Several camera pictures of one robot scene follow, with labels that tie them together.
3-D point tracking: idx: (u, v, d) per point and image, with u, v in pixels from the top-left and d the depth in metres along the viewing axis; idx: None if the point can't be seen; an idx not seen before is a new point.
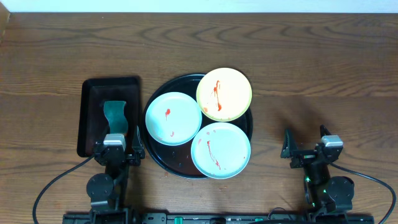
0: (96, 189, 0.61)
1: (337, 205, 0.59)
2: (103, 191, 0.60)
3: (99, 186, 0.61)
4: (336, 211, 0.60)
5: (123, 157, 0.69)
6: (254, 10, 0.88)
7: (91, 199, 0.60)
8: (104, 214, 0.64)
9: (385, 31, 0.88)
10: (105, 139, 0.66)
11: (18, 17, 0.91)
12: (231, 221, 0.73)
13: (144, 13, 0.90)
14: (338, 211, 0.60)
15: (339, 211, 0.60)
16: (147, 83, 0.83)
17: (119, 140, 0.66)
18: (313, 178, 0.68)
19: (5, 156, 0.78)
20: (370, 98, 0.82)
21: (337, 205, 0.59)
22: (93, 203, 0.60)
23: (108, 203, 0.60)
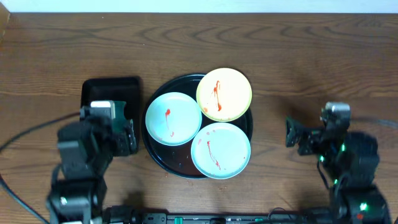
0: (69, 129, 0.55)
1: (363, 156, 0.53)
2: (76, 134, 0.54)
3: (72, 129, 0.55)
4: (360, 168, 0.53)
5: (122, 135, 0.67)
6: (254, 10, 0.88)
7: (61, 139, 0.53)
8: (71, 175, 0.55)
9: (385, 31, 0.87)
10: (92, 103, 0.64)
11: (19, 18, 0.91)
12: (231, 221, 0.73)
13: (144, 13, 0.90)
14: (364, 169, 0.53)
15: (364, 166, 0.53)
16: (147, 83, 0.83)
17: (108, 103, 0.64)
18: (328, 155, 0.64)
19: (5, 156, 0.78)
20: (370, 98, 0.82)
21: (360, 158, 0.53)
22: (61, 145, 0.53)
23: (78, 147, 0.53)
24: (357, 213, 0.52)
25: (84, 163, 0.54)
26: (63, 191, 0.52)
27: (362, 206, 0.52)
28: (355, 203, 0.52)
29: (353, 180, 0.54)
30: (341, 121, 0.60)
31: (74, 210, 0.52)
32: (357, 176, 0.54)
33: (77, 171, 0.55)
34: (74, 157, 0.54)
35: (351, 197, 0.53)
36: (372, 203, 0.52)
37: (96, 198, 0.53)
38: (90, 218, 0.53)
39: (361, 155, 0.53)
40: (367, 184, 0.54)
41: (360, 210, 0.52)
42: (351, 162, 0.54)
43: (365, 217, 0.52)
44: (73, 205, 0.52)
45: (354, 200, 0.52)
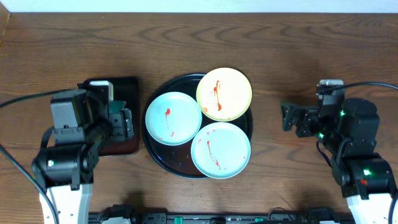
0: (63, 94, 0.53)
1: (362, 118, 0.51)
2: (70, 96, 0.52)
3: (66, 94, 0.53)
4: (362, 130, 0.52)
5: (117, 117, 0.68)
6: (254, 9, 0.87)
7: (54, 100, 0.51)
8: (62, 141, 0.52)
9: (386, 31, 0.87)
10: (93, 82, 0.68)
11: (18, 17, 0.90)
12: (231, 220, 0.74)
13: (143, 12, 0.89)
14: (366, 130, 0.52)
15: (366, 127, 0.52)
16: (147, 83, 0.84)
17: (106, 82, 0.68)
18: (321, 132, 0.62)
19: (5, 156, 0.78)
20: (370, 98, 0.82)
21: (362, 119, 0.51)
22: (54, 104, 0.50)
23: (73, 107, 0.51)
24: (361, 178, 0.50)
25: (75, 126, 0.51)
26: (50, 153, 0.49)
27: (366, 172, 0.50)
28: (359, 167, 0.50)
29: (354, 144, 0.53)
30: (337, 93, 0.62)
31: (63, 174, 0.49)
32: (357, 140, 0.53)
33: (68, 134, 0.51)
34: (64, 119, 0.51)
35: (355, 162, 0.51)
36: (377, 168, 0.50)
37: (87, 163, 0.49)
38: (79, 183, 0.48)
39: (362, 118, 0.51)
40: (369, 150, 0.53)
41: (365, 175, 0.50)
42: (351, 126, 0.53)
43: (369, 182, 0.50)
44: (61, 168, 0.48)
45: (357, 165, 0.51)
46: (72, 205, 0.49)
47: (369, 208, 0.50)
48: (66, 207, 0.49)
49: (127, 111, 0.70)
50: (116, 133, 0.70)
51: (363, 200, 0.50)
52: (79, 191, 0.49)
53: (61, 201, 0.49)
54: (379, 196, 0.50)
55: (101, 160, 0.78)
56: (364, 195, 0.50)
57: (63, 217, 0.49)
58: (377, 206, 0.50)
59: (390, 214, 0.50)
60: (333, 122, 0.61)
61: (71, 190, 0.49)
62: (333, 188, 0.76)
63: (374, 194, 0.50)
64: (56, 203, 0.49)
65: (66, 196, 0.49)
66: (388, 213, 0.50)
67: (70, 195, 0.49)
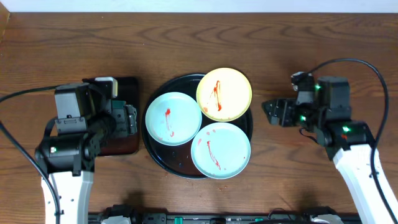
0: (66, 86, 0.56)
1: (335, 84, 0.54)
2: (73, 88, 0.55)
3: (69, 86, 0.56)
4: (336, 95, 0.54)
5: (120, 112, 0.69)
6: (254, 9, 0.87)
7: (58, 91, 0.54)
8: (66, 130, 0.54)
9: (386, 31, 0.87)
10: (96, 78, 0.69)
11: (17, 17, 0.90)
12: (231, 221, 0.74)
13: (143, 12, 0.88)
14: (341, 96, 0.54)
15: (339, 92, 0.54)
16: (147, 83, 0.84)
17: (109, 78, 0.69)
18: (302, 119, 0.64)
19: (5, 156, 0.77)
20: (369, 98, 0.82)
21: (333, 84, 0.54)
22: (58, 95, 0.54)
23: (76, 98, 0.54)
24: (341, 134, 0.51)
25: (78, 116, 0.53)
26: (53, 140, 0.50)
27: (345, 128, 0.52)
28: (337, 126, 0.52)
29: (333, 109, 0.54)
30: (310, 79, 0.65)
31: (64, 160, 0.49)
32: (334, 105, 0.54)
33: (71, 124, 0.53)
34: (69, 109, 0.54)
35: (334, 124, 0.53)
36: (354, 126, 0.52)
37: (88, 150, 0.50)
38: (80, 168, 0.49)
39: (334, 85, 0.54)
40: (347, 114, 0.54)
41: (344, 132, 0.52)
42: (327, 95, 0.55)
43: (349, 139, 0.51)
44: (63, 154, 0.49)
45: (337, 126, 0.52)
46: (71, 190, 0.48)
47: (351, 158, 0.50)
48: (66, 192, 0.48)
49: (129, 107, 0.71)
50: (119, 129, 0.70)
51: (346, 152, 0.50)
52: (79, 177, 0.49)
53: (61, 186, 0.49)
54: (359, 147, 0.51)
55: (101, 160, 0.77)
56: (347, 147, 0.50)
57: (63, 202, 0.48)
58: (359, 155, 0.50)
59: (371, 160, 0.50)
60: (314, 104, 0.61)
61: (72, 176, 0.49)
62: (333, 188, 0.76)
63: (355, 145, 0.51)
64: (58, 188, 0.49)
65: (66, 181, 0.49)
66: (369, 158, 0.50)
67: (71, 180, 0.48)
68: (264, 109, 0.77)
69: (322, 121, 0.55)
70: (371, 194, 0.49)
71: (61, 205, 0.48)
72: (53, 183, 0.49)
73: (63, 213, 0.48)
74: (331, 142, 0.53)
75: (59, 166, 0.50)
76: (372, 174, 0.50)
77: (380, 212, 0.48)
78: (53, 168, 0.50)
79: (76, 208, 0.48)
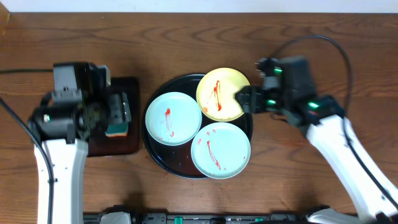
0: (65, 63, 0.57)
1: (292, 66, 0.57)
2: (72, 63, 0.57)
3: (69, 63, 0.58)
4: (296, 76, 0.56)
5: (115, 99, 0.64)
6: (254, 10, 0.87)
7: (58, 65, 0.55)
8: (61, 102, 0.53)
9: (386, 31, 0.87)
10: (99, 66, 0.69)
11: (18, 17, 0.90)
12: (231, 220, 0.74)
13: (144, 13, 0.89)
14: (299, 75, 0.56)
15: (296, 72, 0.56)
16: (147, 83, 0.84)
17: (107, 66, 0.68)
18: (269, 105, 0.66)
19: (5, 156, 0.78)
20: (370, 98, 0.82)
21: (291, 66, 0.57)
22: (57, 68, 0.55)
23: (74, 70, 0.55)
24: (310, 112, 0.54)
25: (76, 87, 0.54)
26: (46, 110, 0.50)
27: (313, 105, 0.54)
28: (305, 104, 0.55)
29: (297, 89, 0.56)
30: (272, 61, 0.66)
31: (58, 129, 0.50)
32: (296, 85, 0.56)
33: (67, 96, 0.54)
34: (66, 81, 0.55)
35: (300, 104, 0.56)
36: (319, 99, 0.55)
37: (83, 121, 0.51)
38: (73, 138, 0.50)
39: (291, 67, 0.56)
40: (311, 90, 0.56)
41: (313, 108, 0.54)
42: (288, 78, 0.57)
43: (319, 114, 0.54)
44: (57, 121, 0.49)
45: (303, 104, 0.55)
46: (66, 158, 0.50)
47: (325, 132, 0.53)
48: (61, 160, 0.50)
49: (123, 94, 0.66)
50: (113, 116, 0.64)
51: (319, 128, 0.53)
52: (74, 145, 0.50)
53: (55, 154, 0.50)
54: (331, 121, 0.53)
55: (101, 160, 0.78)
56: (316, 124, 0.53)
57: (58, 170, 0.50)
58: (333, 128, 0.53)
59: (344, 130, 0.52)
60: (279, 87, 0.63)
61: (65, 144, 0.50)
62: (333, 188, 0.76)
63: (326, 120, 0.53)
64: (51, 155, 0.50)
65: (61, 149, 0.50)
66: (341, 129, 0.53)
67: (65, 148, 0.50)
68: (239, 102, 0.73)
69: (289, 104, 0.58)
70: (350, 163, 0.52)
71: (55, 173, 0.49)
72: (46, 150, 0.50)
73: (56, 181, 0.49)
74: (301, 121, 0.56)
75: (53, 135, 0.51)
76: (347, 144, 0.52)
77: (361, 179, 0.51)
78: (46, 137, 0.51)
79: (69, 175, 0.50)
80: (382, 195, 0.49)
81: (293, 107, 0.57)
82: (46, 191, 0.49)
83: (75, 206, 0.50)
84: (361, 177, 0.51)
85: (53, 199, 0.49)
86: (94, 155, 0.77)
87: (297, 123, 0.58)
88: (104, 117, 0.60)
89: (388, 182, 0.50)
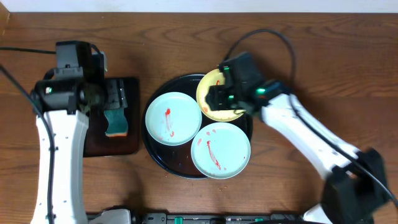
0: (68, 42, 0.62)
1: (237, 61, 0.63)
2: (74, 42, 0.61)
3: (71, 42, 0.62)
4: (241, 70, 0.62)
5: (112, 83, 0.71)
6: (254, 10, 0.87)
7: (60, 43, 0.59)
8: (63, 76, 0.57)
9: (385, 31, 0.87)
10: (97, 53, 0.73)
11: (18, 18, 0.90)
12: (231, 220, 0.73)
13: (143, 13, 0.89)
14: (244, 70, 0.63)
15: (241, 68, 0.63)
16: (147, 83, 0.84)
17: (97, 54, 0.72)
18: (231, 102, 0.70)
19: (5, 156, 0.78)
20: (370, 98, 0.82)
21: (236, 63, 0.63)
22: (60, 46, 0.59)
23: (76, 48, 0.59)
24: (259, 96, 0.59)
25: (76, 65, 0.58)
26: (49, 83, 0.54)
27: (260, 90, 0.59)
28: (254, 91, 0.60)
29: (245, 81, 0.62)
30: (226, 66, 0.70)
31: (60, 102, 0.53)
32: (245, 78, 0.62)
33: (69, 73, 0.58)
34: (68, 60, 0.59)
35: (252, 93, 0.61)
36: (267, 84, 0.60)
37: (83, 94, 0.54)
38: (74, 109, 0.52)
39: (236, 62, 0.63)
40: (260, 78, 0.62)
41: (261, 93, 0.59)
42: (236, 72, 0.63)
43: (267, 97, 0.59)
44: (60, 94, 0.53)
45: (254, 92, 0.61)
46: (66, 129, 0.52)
47: (275, 109, 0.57)
48: (61, 129, 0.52)
49: (120, 81, 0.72)
50: (111, 101, 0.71)
51: (269, 109, 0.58)
52: (74, 116, 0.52)
53: (56, 123, 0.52)
54: (277, 101, 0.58)
55: (101, 160, 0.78)
56: (264, 107, 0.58)
57: (58, 139, 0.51)
58: (280, 105, 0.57)
59: (290, 104, 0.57)
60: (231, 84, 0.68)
61: (67, 114, 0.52)
62: None
63: (273, 101, 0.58)
64: (53, 125, 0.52)
65: (61, 119, 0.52)
66: (288, 104, 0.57)
67: (66, 118, 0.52)
68: (207, 102, 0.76)
69: (242, 96, 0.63)
70: (300, 129, 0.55)
71: (55, 141, 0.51)
72: (48, 120, 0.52)
73: (56, 149, 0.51)
74: (255, 108, 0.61)
75: (55, 107, 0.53)
76: (295, 114, 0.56)
77: (311, 141, 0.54)
78: (49, 109, 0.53)
79: (69, 144, 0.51)
80: (334, 152, 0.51)
81: (247, 98, 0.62)
82: (46, 158, 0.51)
83: (74, 174, 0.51)
84: (310, 139, 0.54)
85: (53, 165, 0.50)
86: (94, 155, 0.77)
87: (253, 111, 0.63)
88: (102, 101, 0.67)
89: (337, 139, 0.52)
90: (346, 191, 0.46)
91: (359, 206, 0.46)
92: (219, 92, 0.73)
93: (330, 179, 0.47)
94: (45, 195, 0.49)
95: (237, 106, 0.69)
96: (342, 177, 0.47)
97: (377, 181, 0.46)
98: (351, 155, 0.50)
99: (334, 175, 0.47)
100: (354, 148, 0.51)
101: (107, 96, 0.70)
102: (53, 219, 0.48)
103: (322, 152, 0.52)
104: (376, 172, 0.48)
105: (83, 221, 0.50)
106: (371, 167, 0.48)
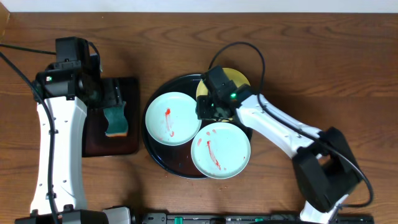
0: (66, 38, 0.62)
1: (211, 74, 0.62)
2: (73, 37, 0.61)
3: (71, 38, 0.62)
4: (215, 80, 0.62)
5: (108, 83, 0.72)
6: (254, 10, 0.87)
7: (60, 38, 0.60)
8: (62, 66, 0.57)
9: (385, 31, 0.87)
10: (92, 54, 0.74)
11: (18, 18, 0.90)
12: (231, 221, 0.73)
13: (144, 13, 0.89)
14: (218, 79, 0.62)
15: (215, 78, 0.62)
16: (147, 83, 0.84)
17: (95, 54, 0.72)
18: (212, 110, 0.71)
19: (5, 155, 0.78)
20: (370, 98, 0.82)
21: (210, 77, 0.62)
22: (60, 40, 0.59)
23: (76, 43, 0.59)
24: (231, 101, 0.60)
25: (75, 58, 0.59)
26: (50, 72, 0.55)
27: (233, 95, 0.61)
28: (227, 98, 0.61)
29: (219, 90, 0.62)
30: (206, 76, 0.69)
31: (60, 89, 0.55)
32: (219, 86, 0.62)
33: (68, 65, 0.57)
34: (67, 53, 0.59)
35: (225, 100, 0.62)
36: (239, 90, 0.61)
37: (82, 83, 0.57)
38: (74, 94, 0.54)
39: (210, 74, 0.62)
40: (232, 87, 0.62)
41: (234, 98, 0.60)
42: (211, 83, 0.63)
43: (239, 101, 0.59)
44: (60, 82, 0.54)
45: (226, 99, 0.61)
46: (65, 114, 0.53)
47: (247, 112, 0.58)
48: (61, 114, 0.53)
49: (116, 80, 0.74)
50: (107, 98, 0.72)
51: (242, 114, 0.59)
52: (73, 102, 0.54)
53: (56, 108, 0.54)
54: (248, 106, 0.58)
55: (101, 160, 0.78)
56: (237, 110, 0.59)
57: (58, 123, 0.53)
58: (250, 105, 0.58)
59: (259, 102, 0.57)
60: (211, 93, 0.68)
61: (66, 100, 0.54)
62: None
63: (245, 104, 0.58)
64: (53, 111, 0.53)
65: (61, 105, 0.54)
66: (257, 102, 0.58)
67: (66, 104, 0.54)
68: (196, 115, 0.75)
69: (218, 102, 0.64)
70: (268, 122, 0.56)
71: (55, 124, 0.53)
72: (48, 105, 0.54)
73: (56, 132, 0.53)
74: (230, 112, 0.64)
75: (55, 94, 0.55)
76: (263, 110, 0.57)
77: (277, 130, 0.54)
78: (50, 96, 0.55)
79: (69, 128, 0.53)
80: (298, 135, 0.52)
81: (223, 103, 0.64)
82: (46, 142, 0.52)
83: (74, 156, 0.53)
84: (276, 130, 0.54)
85: (53, 148, 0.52)
86: (94, 155, 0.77)
87: (229, 115, 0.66)
88: (99, 96, 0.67)
89: (300, 123, 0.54)
90: (310, 167, 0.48)
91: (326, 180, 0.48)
92: (201, 102, 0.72)
93: (295, 158, 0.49)
94: (45, 176, 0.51)
95: (218, 115, 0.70)
96: (306, 155, 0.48)
97: (337, 154, 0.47)
98: (314, 135, 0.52)
99: (300, 155, 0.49)
100: (316, 129, 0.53)
101: (102, 93, 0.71)
102: (54, 199, 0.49)
103: (288, 138, 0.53)
104: (337, 145, 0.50)
105: (81, 201, 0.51)
106: (333, 142, 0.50)
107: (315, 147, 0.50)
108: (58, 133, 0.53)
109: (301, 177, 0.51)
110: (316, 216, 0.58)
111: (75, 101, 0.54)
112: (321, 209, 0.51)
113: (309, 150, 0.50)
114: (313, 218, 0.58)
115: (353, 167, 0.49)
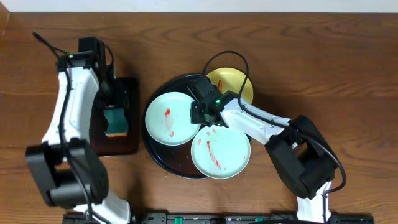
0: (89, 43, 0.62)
1: (198, 82, 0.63)
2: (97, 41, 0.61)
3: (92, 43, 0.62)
4: (201, 87, 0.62)
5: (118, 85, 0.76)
6: (254, 9, 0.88)
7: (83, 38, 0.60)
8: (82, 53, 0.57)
9: (385, 31, 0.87)
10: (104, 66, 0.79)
11: (18, 18, 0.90)
12: (231, 221, 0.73)
13: (144, 13, 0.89)
14: (204, 85, 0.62)
15: (201, 84, 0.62)
16: (147, 83, 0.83)
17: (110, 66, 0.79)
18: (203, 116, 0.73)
19: (5, 156, 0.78)
20: (370, 98, 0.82)
21: (196, 84, 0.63)
22: (84, 38, 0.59)
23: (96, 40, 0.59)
24: (214, 106, 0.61)
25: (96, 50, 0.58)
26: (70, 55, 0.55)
27: (217, 100, 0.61)
28: (212, 103, 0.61)
29: (205, 97, 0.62)
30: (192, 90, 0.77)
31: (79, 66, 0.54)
32: (204, 94, 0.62)
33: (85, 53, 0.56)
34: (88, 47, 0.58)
35: (211, 106, 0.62)
36: (224, 96, 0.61)
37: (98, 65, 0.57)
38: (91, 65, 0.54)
39: (196, 83, 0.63)
40: (218, 94, 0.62)
41: (217, 103, 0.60)
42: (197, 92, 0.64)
43: (221, 106, 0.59)
44: (81, 58, 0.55)
45: (212, 105, 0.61)
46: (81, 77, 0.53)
47: (229, 116, 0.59)
48: (79, 74, 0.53)
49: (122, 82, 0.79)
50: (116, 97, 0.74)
51: (225, 118, 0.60)
52: (89, 71, 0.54)
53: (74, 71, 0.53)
54: (229, 111, 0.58)
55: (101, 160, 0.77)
56: (221, 113, 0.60)
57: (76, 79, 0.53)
58: (231, 106, 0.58)
59: (239, 102, 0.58)
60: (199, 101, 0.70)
61: (83, 68, 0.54)
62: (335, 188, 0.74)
63: (226, 110, 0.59)
64: (72, 72, 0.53)
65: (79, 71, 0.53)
66: (238, 102, 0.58)
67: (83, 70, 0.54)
68: (193, 123, 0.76)
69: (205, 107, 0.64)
70: (247, 120, 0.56)
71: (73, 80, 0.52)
72: (69, 70, 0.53)
73: (73, 88, 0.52)
74: (217, 118, 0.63)
75: (75, 63, 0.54)
76: (242, 109, 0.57)
77: (252, 125, 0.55)
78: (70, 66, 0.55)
79: (84, 86, 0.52)
80: (272, 125, 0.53)
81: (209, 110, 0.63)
82: (62, 94, 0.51)
83: (85, 109, 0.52)
84: (251, 124, 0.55)
85: (68, 101, 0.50)
86: None
87: (216, 121, 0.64)
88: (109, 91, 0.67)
89: (272, 115, 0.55)
90: (283, 151, 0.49)
91: (300, 165, 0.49)
92: (193, 108, 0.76)
93: (267, 145, 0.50)
94: (57, 115, 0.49)
95: (208, 121, 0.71)
96: (278, 140, 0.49)
97: (308, 137, 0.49)
98: (284, 123, 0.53)
99: (271, 141, 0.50)
100: (287, 118, 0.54)
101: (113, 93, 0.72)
102: (63, 132, 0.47)
103: (262, 129, 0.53)
104: (308, 132, 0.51)
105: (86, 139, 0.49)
106: (303, 129, 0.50)
107: (288, 134, 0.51)
108: (74, 89, 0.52)
109: (277, 164, 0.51)
110: (309, 213, 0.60)
111: (91, 72, 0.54)
112: (302, 196, 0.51)
113: (282, 137, 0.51)
114: (307, 214, 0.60)
115: (325, 151, 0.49)
